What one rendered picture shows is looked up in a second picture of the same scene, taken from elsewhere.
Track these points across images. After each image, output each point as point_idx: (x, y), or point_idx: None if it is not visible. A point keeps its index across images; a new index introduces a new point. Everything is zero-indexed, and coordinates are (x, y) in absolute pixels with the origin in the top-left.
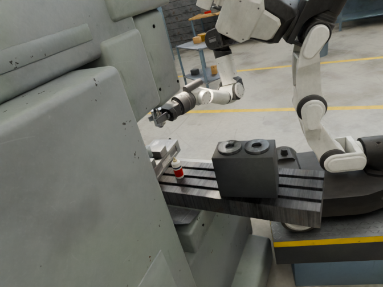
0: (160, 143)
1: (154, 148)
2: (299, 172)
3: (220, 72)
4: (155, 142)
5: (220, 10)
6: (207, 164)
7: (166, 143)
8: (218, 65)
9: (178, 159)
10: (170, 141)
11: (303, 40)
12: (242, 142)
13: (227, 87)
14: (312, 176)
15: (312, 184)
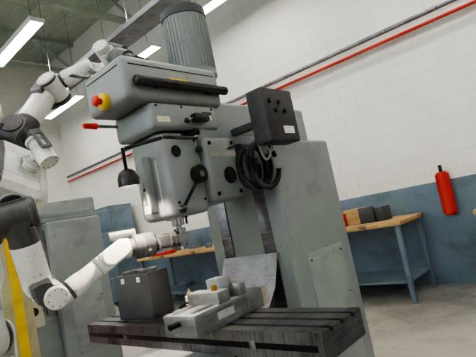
0: (189, 312)
1: (202, 290)
2: (102, 323)
3: (47, 261)
4: (194, 312)
5: (39, 176)
6: (155, 326)
7: (182, 312)
8: (42, 250)
9: (185, 297)
10: (173, 314)
11: None
12: (133, 274)
13: (56, 280)
14: (100, 321)
15: (109, 318)
